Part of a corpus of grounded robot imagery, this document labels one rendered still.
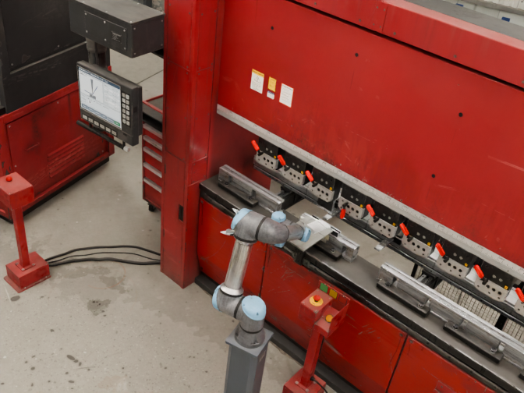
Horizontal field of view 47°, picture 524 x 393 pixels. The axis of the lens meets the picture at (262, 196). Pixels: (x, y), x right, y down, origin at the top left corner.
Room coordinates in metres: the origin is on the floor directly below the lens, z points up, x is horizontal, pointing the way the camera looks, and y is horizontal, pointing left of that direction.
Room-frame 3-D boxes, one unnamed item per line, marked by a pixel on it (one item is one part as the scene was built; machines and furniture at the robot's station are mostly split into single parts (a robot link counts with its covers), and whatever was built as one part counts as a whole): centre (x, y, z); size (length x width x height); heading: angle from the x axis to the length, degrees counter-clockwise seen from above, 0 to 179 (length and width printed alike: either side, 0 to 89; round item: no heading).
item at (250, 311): (2.04, -0.03, 0.94); 0.13 x 0.12 x 0.14; 66
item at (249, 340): (2.04, -0.03, 0.82); 0.15 x 0.15 x 0.10
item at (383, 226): (2.52, -0.65, 1.26); 0.15 x 0.09 x 0.17; 52
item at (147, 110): (3.33, 0.84, 1.18); 0.40 x 0.24 x 0.07; 52
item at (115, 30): (3.16, 0.91, 1.53); 0.51 x 0.25 x 0.85; 57
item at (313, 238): (2.64, -0.27, 1.00); 0.26 x 0.18 x 0.01; 142
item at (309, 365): (2.32, -0.40, 0.39); 0.05 x 0.05 x 0.54; 54
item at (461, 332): (2.09, -1.12, 0.89); 0.30 x 0.05 x 0.03; 52
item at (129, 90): (3.06, 0.92, 1.42); 0.45 x 0.12 x 0.36; 57
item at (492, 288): (2.16, -1.13, 1.26); 0.15 x 0.09 x 0.17; 52
